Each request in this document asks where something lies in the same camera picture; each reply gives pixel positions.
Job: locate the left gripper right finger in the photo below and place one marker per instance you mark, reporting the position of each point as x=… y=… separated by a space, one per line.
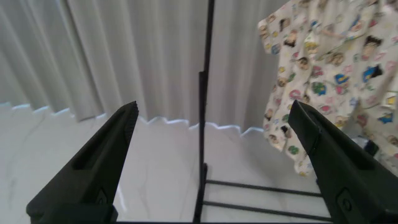
x=351 y=180

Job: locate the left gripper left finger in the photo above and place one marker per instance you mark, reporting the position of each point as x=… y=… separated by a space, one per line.
x=93 y=174

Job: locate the cream printed garment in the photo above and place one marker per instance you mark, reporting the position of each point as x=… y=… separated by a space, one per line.
x=326 y=77

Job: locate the black clothes rack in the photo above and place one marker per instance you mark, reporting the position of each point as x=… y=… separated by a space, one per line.
x=202 y=109

